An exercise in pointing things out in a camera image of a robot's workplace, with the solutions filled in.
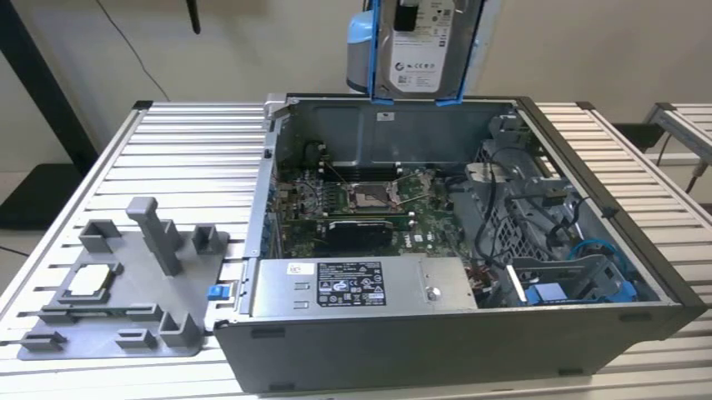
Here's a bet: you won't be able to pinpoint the hard disk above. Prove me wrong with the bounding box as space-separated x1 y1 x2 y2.
367 0 486 108

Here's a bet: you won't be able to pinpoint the grey parts rack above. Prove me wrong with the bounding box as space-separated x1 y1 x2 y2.
17 196 230 362

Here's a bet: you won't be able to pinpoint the black stand with base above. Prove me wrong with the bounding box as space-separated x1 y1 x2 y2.
0 0 97 231

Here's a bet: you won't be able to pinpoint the short black wire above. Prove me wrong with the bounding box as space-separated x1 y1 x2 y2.
548 195 606 251

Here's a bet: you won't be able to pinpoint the green motherboard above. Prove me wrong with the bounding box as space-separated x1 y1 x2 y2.
276 166 475 258

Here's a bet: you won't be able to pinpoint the blue wire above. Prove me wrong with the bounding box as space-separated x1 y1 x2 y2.
570 236 639 288

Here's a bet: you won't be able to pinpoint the thin locking lever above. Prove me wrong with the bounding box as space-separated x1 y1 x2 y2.
328 162 353 185

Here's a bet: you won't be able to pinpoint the metal socket cover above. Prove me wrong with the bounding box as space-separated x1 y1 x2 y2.
389 168 436 205

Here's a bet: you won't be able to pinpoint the silver CPU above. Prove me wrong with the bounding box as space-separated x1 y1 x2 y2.
63 265 121 298

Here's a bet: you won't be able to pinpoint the disk bay with blue rails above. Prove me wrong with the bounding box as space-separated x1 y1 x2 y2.
503 253 642 308

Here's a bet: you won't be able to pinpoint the silver power supply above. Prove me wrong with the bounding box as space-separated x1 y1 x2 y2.
248 257 480 318

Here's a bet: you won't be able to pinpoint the black hanging rod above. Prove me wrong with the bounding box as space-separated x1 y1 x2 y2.
185 0 204 35

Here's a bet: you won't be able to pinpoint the long black wire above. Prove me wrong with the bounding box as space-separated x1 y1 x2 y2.
472 145 536 268

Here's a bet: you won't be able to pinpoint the black RAM slots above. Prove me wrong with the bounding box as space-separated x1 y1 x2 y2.
323 160 403 183

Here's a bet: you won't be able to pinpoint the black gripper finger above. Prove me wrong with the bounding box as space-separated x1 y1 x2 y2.
396 3 420 32

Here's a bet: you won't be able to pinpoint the black box under table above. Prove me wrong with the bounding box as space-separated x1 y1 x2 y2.
615 122 667 155

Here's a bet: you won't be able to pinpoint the CPU socket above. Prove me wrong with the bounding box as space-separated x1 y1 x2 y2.
348 181 403 209

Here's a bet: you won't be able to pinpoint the slatted metal side table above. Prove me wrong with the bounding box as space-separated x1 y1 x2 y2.
644 102 712 168

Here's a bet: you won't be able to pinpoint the grey metal drive cage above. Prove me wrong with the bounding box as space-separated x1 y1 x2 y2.
449 137 614 268

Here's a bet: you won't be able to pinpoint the open dark PC case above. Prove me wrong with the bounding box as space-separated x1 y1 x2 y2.
214 92 710 395

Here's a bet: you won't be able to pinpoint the thin black wall wire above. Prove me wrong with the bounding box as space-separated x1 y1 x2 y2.
95 0 172 102

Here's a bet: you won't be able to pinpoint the black graphics card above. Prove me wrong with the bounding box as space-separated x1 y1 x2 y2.
323 220 396 255

